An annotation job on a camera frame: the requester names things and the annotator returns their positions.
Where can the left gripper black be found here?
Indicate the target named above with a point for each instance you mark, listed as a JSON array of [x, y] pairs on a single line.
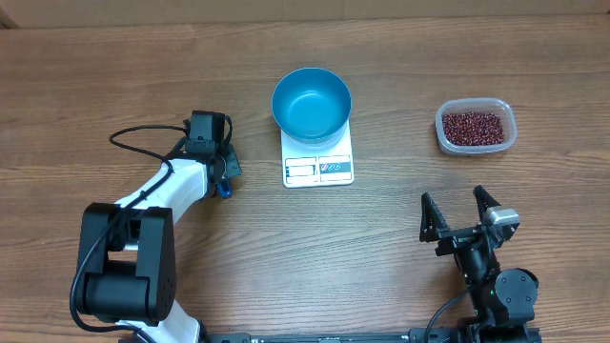
[[231, 162]]

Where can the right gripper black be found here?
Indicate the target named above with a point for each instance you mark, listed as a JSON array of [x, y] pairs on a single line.
[[463, 236]]

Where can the red measuring scoop blue handle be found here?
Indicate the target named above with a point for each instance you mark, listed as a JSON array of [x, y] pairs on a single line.
[[224, 188]]

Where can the red beans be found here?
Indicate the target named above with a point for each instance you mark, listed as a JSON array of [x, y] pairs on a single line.
[[472, 128]]

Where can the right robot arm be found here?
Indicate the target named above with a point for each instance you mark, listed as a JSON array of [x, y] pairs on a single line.
[[503, 301]]

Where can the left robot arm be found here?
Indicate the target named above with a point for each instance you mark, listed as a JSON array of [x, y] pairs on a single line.
[[125, 276]]

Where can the white digital kitchen scale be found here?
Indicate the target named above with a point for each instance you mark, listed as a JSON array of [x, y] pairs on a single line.
[[318, 164]]

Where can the blue bowl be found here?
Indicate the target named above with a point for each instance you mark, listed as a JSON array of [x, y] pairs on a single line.
[[311, 105]]

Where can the clear plastic container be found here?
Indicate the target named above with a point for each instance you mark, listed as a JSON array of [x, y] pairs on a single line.
[[492, 105]]

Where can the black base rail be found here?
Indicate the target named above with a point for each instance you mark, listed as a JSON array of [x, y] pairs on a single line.
[[417, 335]]

